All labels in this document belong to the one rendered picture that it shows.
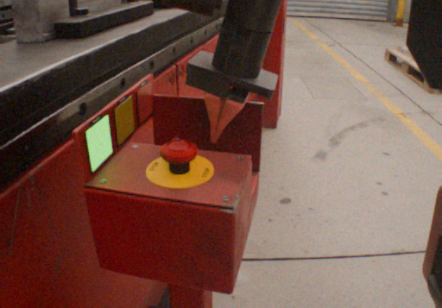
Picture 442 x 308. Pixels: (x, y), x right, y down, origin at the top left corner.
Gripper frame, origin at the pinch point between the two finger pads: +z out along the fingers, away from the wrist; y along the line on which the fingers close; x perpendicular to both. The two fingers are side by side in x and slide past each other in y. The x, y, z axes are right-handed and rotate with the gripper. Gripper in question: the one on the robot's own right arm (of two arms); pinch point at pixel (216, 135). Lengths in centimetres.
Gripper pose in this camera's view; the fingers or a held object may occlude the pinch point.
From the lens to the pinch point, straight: 49.2
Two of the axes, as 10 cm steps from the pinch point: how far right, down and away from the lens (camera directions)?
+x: -2.2, 4.3, -8.8
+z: -2.5, 8.5, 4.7
